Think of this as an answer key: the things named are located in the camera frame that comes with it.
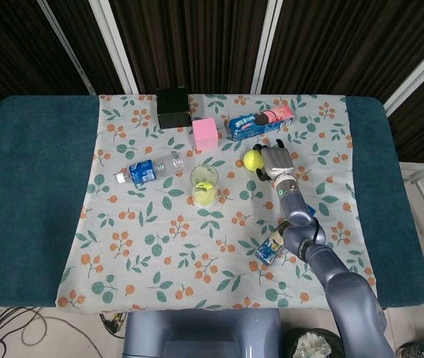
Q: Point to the white partition post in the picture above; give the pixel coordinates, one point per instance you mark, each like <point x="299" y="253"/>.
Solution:
<point x="113" y="44"/>
<point x="417" y="71"/>
<point x="268" y="41"/>
<point x="66" y="48"/>

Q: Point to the yellow tennis ball with logo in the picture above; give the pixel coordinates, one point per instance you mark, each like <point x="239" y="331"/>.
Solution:
<point x="203" y="192"/>

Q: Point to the floral white tablecloth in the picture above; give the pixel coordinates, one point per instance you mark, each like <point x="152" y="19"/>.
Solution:
<point x="182" y="261"/>

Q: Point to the black open box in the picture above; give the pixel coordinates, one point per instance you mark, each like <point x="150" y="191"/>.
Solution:
<point x="172" y="108"/>

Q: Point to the clear plastic tube container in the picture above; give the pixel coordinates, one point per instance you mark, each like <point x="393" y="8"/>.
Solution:
<point x="204" y="172"/>

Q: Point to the plain yellow tennis ball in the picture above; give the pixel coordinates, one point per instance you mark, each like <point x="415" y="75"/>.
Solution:
<point x="253" y="161"/>

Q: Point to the black trash bin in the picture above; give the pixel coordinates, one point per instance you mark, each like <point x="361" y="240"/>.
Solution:
<point x="316" y="343"/>

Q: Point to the pink foam cube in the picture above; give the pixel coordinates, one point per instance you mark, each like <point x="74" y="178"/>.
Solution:
<point x="205" y="134"/>

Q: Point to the blue label plastic water bottle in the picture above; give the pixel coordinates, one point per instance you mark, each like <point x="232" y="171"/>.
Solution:
<point x="145" y="171"/>

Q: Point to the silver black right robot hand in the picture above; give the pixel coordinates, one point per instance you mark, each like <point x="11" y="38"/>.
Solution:
<point x="279" y="162"/>

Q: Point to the blue-grey robot torso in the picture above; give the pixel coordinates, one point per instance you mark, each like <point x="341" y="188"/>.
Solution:
<point x="197" y="335"/>

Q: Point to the blue and pink cookie box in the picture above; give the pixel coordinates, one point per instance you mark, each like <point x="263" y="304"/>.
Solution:
<point x="260" y="125"/>

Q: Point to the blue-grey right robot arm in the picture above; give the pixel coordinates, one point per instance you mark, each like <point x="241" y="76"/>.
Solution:
<point x="346" y="283"/>

